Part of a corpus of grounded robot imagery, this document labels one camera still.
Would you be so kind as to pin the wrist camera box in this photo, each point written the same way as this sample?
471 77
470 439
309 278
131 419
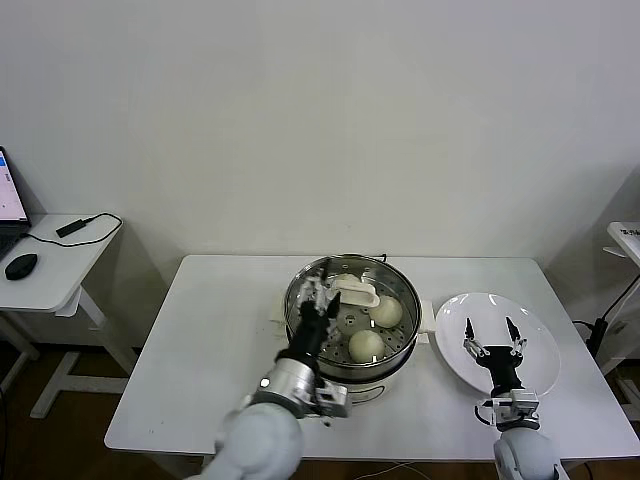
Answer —
334 400
525 405

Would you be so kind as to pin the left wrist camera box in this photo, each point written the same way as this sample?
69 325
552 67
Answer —
334 400

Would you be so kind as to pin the white steamed baozi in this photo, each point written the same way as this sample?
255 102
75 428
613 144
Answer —
345 276
389 312
366 346

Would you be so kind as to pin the glass pot lid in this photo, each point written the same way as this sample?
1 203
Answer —
355 295

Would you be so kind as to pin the black usb adapter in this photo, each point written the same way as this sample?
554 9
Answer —
72 227

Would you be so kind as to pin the black computer mouse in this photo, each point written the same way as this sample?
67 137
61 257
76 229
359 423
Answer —
20 266

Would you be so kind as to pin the white equipment stand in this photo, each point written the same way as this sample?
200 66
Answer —
625 235

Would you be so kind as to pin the black laptop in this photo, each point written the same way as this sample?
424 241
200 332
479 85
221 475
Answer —
10 200

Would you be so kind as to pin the white side desk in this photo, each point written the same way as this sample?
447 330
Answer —
60 265

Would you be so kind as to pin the white round plate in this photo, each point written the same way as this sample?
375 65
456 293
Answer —
542 340

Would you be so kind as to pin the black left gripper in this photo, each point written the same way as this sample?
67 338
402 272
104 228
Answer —
312 332

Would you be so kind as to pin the perforated steel steamer basket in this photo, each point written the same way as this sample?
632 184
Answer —
395 356

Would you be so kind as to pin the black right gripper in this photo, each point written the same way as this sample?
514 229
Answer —
502 367

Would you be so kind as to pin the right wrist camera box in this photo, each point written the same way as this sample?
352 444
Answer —
525 405

